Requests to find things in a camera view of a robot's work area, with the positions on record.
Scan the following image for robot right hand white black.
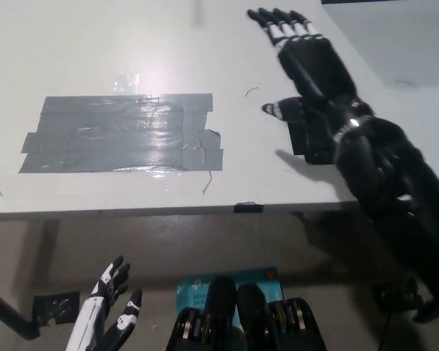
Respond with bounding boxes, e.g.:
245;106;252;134
247;7;371;139

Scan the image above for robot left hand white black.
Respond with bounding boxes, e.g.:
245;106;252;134
64;254;143;351

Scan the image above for black robot torso blocks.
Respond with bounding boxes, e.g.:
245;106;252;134
166;276;326;351

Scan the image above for black tape patch on floor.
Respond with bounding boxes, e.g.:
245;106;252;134
32;290;81;326

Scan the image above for black tape patch on table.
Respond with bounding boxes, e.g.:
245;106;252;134
287;116;338;166

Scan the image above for black table leg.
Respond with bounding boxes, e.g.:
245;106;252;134
0;284;41;341

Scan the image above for teal router box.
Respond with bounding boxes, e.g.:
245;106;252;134
174;265;285;330

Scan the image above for clear tape patch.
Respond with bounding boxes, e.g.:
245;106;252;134
111;72;142;97

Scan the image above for grey duct tape patch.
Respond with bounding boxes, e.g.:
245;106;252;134
18;93;224;175

